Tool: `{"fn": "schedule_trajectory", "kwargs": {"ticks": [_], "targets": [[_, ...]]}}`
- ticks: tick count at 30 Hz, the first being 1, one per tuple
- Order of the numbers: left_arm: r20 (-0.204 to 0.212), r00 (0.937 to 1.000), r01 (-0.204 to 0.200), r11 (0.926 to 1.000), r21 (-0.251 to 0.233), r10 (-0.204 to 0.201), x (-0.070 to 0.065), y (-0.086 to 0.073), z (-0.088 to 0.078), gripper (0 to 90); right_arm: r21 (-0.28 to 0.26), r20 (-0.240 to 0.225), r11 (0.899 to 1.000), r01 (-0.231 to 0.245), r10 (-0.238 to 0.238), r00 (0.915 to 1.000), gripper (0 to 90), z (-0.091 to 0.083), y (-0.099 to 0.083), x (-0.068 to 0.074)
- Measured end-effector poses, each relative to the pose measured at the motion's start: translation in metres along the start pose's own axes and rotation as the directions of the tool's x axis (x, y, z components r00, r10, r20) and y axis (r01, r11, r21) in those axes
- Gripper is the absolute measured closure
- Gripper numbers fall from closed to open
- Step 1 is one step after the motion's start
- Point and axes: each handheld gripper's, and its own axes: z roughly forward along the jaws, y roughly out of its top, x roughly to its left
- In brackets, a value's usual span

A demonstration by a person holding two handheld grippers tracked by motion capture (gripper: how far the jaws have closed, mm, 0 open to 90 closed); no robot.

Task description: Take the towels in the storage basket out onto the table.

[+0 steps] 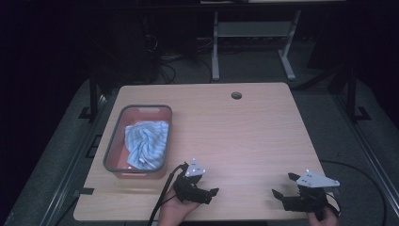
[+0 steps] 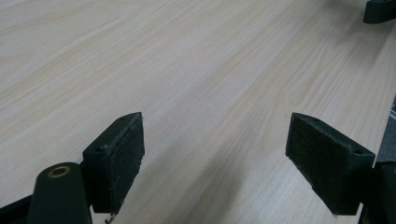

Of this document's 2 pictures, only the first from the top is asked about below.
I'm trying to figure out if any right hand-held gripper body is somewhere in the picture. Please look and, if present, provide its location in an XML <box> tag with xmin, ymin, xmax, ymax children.
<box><xmin>281</xmin><ymin>169</ymin><xmax>341</xmax><ymax>215</ymax></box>

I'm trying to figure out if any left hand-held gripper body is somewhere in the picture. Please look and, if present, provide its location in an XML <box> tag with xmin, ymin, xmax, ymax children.
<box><xmin>172</xmin><ymin>157</ymin><xmax>208</xmax><ymax>205</ymax></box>

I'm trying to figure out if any person's left hand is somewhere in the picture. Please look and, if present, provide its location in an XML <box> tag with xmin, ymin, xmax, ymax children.
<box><xmin>157</xmin><ymin>187</ymin><xmax>201</xmax><ymax>226</ymax></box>

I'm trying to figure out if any person's right hand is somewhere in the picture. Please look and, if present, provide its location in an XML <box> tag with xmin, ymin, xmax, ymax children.
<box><xmin>306</xmin><ymin>205</ymin><xmax>341</xmax><ymax>226</ymax></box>

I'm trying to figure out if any blue striped white towel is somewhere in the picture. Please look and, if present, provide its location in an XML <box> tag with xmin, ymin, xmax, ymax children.
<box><xmin>124</xmin><ymin>120</ymin><xmax>170</xmax><ymax>171</ymax></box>

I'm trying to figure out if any pink basin with grey rim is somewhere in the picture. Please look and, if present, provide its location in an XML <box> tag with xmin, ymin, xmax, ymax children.
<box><xmin>102</xmin><ymin>104</ymin><xmax>174</xmax><ymax>181</ymax></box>

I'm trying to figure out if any grey metal stand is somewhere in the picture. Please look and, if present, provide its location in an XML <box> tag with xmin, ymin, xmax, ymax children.
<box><xmin>210</xmin><ymin>9</ymin><xmax>303</xmax><ymax>83</ymax></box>

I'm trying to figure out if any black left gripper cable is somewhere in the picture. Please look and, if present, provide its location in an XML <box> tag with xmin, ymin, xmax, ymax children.
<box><xmin>147</xmin><ymin>161</ymin><xmax>190</xmax><ymax>226</ymax></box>

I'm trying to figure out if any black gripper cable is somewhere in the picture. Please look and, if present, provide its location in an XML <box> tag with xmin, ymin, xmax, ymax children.
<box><xmin>324</xmin><ymin>191</ymin><xmax>343</xmax><ymax>219</ymax></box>
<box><xmin>147</xmin><ymin>161</ymin><xmax>190</xmax><ymax>226</ymax></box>

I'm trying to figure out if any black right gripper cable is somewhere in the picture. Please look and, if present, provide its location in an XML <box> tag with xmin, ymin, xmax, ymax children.
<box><xmin>324</xmin><ymin>191</ymin><xmax>343</xmax><ymax>219</ymax></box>

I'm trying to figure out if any black cable on floor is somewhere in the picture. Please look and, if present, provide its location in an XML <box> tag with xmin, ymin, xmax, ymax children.
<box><xmin>319</xmin><ymin>159</ymin><xmax>388</xmax><ymax>226</ymax></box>

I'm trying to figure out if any aluminium floor rail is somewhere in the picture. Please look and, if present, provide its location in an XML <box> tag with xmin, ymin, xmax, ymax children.
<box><xmin>332</xmin><ymin>93</ymin><xmax>399</xmax><ymax>219</ymax></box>
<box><xmin>37</xmin><ymin>93</ymin><xmax>109</xmax><ymax>226</ymax></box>

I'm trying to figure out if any black upright post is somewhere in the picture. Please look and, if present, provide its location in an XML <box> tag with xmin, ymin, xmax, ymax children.
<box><xmin>344</xmin><ymin>65</ymin><xmax>372</xmax><ymax>124</ymax></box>
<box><xmin>78</xmin><ymin>70</ymin><xmax>102</xmax><ymax>124</ymax></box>

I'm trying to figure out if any tangle of floor cables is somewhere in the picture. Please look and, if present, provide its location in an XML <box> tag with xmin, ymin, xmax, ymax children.
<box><xmin>144</xmin><ymin>32</ymin><xmax>215</xmax><ymax>86</ymax></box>

